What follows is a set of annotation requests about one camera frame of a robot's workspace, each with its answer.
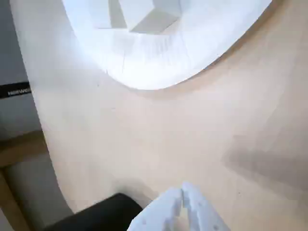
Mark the white block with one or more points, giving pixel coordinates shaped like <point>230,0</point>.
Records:
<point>154,21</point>

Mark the black strip white text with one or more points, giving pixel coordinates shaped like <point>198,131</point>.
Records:
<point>14,90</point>

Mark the white paper plate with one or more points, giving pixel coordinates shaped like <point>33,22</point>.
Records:
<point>156,60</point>

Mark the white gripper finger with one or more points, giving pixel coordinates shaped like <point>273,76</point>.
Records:
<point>158,211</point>
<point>202,214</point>

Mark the wooden shelf frame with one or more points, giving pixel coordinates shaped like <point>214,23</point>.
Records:
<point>21,149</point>

